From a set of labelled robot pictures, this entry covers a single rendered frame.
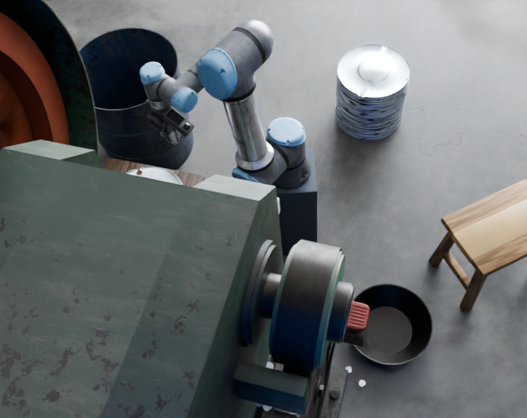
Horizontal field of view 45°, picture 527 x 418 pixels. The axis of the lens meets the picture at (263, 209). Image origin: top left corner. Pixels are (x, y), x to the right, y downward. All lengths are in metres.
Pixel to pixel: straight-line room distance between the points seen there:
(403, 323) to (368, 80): 0.96
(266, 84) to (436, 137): 0.80
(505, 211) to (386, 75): 0.75
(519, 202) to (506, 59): 1.04
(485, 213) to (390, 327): 0.53
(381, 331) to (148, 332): 1.66
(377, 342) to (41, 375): 1.69
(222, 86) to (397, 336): 1.19
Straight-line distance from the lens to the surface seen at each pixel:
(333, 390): 2.27
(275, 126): 1.97
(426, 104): 2.94
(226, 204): 0.85
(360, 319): 1.57
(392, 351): 2.36
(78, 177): 0.93
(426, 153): 2.78
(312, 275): 0.88
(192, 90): 1.98
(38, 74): 1.31
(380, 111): 2.65
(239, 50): 1.62
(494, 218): 2.26
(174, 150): 2.66
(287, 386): 0.94
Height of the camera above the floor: 2.22
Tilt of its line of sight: 59 degrees down
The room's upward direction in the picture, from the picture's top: 8 degrees counter-clockwise
